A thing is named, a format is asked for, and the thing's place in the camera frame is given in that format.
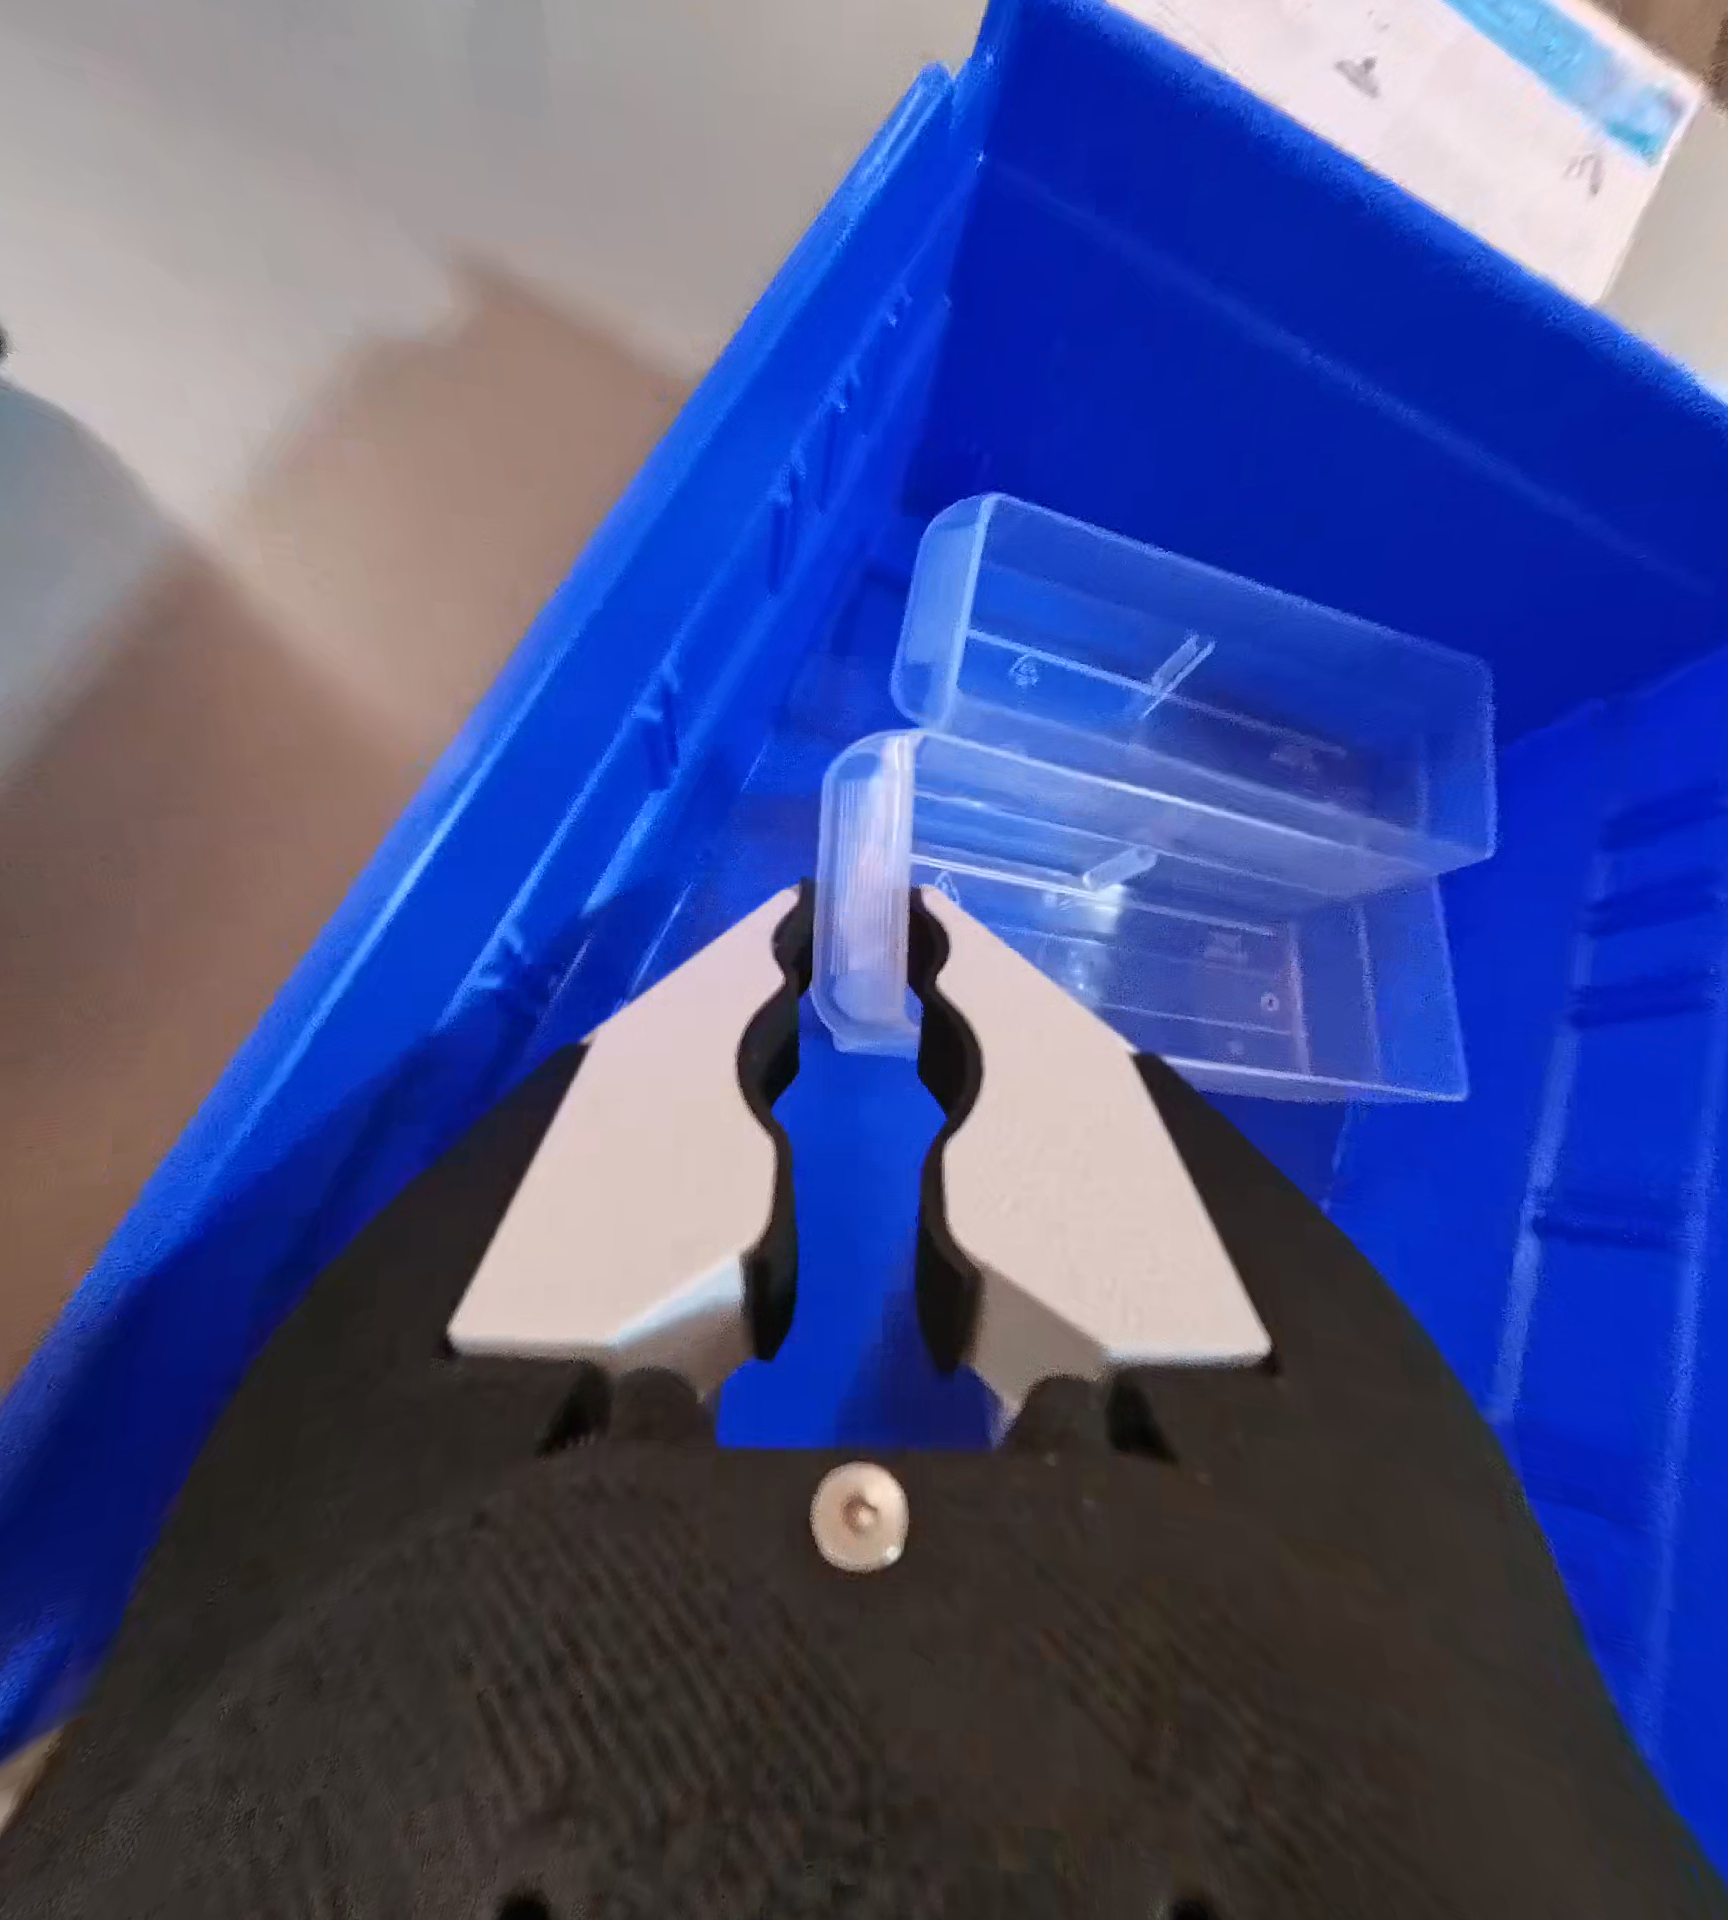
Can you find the clear plastic drawer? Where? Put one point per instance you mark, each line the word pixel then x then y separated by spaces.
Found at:
pixel 1178 690
pixel 1178 975

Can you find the grey desk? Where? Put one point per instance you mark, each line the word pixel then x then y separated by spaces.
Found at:
pixel 205 751

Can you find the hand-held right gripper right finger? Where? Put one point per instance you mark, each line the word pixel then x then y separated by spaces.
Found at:
pixel 1089 1200

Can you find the printed paper sheet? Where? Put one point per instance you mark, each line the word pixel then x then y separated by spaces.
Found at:
pixel 1479 120

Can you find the blue plastic bin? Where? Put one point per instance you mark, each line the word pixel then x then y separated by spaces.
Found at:
pixel 1254 375

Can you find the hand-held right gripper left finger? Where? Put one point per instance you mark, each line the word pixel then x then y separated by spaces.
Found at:
pixel 638 1184

